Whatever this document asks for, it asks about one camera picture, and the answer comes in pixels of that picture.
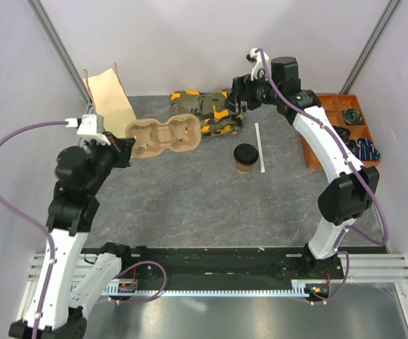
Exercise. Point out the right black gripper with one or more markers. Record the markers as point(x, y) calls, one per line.
point(242, 91)

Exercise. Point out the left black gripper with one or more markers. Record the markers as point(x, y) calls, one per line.
point(123, 146)

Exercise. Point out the brown paper bag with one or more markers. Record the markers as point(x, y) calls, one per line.
point(110, 100)

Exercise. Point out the black plastic cup lid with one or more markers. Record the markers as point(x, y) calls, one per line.
point(246, 154)

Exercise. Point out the brown paper coffee cup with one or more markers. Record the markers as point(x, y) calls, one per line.
point(242, 168)

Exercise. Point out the cardboard cup carrier tray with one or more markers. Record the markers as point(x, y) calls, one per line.
point(181, 133)

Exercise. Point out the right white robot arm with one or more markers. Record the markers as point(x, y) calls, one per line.
point(351, 185)

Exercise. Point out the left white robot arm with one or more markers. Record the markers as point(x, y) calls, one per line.
point(59, 310)

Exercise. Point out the camouflage folded cloth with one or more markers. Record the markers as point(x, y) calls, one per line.
point(215, 119)

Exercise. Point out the white wrapped straw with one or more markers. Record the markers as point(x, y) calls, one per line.
point(260, 148)

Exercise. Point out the orange compartment organizer tray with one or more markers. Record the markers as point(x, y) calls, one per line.
point(334, 105)

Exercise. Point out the dark brown rolled sock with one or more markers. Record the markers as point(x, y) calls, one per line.
point(343, 133)

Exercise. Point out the blue yellow rolled sock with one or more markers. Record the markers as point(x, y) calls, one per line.
point(353, 117)

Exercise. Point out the dark blue patterned sock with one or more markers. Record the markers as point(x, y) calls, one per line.
point(352, 145)

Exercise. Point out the blue white striped sock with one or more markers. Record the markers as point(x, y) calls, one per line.
point(366, 151)

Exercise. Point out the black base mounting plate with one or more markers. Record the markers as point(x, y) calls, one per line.
point(226, 268)

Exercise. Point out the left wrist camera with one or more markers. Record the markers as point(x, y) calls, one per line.
point(87, 125)

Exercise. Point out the left aluminium frame post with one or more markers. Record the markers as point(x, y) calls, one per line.
point(50, 31)

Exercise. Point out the aluminium frame post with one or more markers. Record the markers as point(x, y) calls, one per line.
point(50, 31)
point(373, 39)

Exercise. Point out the right aluminium frame post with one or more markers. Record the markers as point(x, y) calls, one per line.
point(373, 39)

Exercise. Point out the white slotted cable duct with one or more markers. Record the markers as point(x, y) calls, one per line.
point(114, 289)

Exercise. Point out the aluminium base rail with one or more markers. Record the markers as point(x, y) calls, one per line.
point(363, 268)

